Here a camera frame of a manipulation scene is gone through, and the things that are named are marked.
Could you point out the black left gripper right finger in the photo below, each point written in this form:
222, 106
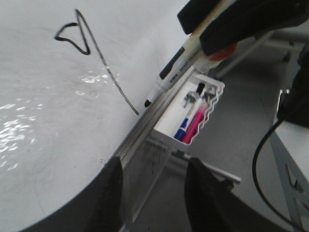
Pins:
212, 207

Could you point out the aluminium whiteboard bottom rail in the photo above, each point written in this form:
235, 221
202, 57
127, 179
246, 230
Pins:
143, 157

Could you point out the white whiteboard marker pen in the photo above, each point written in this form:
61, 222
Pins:
185, 57

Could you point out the red magnet taped to marker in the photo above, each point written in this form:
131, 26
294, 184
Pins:
205, 63

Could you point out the pink marker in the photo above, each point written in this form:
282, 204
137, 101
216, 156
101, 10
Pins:
199, 116

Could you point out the black capped marker in tray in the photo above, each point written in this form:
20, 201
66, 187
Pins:
200, 88

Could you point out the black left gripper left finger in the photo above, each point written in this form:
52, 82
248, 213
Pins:
95, 209

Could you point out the white wavy marker tray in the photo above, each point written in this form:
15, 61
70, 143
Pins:
185, 105

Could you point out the blue capped marker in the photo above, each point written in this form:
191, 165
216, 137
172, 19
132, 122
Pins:
182, 129

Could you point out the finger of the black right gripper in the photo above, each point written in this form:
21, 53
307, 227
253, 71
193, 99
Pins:
247, 18
194, 13

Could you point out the large white whiteboard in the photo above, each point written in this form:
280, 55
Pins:
74, 76

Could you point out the grey metal truss frame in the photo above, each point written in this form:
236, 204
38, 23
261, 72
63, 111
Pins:
294, 184

